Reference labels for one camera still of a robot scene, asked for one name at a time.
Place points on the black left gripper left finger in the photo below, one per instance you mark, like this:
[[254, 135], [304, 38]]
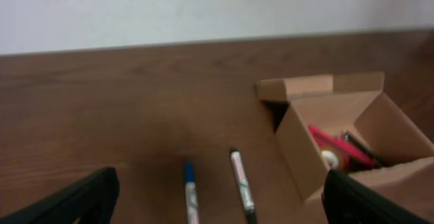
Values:
[[89, 200]]

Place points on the orange utility knife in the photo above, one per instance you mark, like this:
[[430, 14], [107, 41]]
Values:
[[356, 157]]

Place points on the black whiteboard marker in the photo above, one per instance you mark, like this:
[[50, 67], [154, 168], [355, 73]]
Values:
[[244, 187]]

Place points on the open cardboard box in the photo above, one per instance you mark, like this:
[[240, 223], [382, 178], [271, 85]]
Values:
[[354, 103]]

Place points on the blue whiteboard marker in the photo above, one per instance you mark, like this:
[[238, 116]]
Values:
[[192, 208]]

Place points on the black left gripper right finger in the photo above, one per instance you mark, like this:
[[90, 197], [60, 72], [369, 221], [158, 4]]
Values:
[[347, 201]]

